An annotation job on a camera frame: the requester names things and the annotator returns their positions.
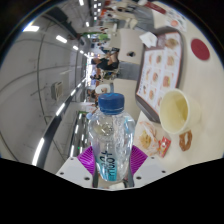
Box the white crumpled napkin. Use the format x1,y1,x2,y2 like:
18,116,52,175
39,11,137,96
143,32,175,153
139,31,158,48

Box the clear blue-capped water bottle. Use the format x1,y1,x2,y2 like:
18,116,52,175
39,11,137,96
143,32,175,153
87,92,137,183

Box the dark tray with paper menu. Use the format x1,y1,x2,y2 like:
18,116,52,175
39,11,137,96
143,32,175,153
134,28,186,124

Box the ceiling air conditioner unit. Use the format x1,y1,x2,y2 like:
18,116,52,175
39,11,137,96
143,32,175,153
50,81,64,101

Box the beige chair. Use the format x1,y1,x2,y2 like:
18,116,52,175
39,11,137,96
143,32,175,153
111,79,139,111
118,28,144,64

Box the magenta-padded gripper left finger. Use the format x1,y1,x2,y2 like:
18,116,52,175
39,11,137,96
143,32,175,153
55,144,99,189

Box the cream mug with brown handle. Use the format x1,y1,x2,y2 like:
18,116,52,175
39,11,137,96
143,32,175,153
158,88,202,153

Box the ceiling lights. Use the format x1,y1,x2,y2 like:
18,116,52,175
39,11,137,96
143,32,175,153
22,0,104,168

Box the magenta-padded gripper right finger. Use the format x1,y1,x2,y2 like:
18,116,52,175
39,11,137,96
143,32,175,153
125,144,168,188

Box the person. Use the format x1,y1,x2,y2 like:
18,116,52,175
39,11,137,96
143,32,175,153
91,54,121,73

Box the clear plastic food bag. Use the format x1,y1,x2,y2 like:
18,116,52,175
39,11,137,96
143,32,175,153
136,119,161,157

